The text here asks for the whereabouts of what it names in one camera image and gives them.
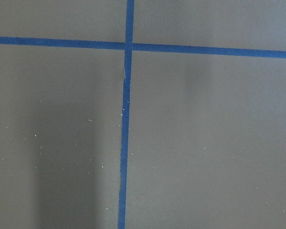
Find horizontal blue tape strip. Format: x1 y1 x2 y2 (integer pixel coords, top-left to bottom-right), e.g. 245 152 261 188
0 36 286 59

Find vertical blue tape strip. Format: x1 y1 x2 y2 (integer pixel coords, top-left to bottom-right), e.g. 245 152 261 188
117 0 134 229

